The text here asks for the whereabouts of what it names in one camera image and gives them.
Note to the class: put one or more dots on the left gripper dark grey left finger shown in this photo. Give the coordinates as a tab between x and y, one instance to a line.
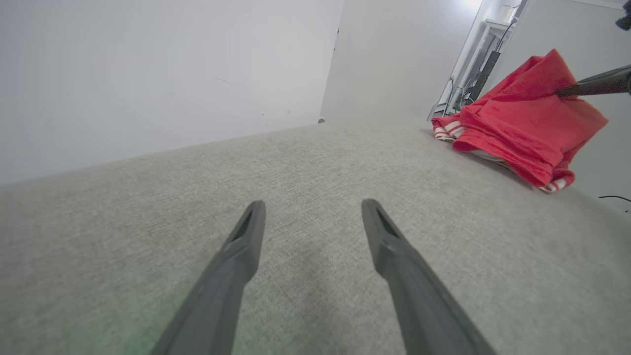
222	296

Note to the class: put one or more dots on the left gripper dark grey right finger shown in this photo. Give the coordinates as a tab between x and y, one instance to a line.
419	305

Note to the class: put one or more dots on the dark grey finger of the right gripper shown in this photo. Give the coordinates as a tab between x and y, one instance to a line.
606	84

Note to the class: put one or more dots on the red garment with white trim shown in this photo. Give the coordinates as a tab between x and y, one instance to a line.
522	118

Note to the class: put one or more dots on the white equipment stand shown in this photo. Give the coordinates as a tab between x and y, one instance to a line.
485	74

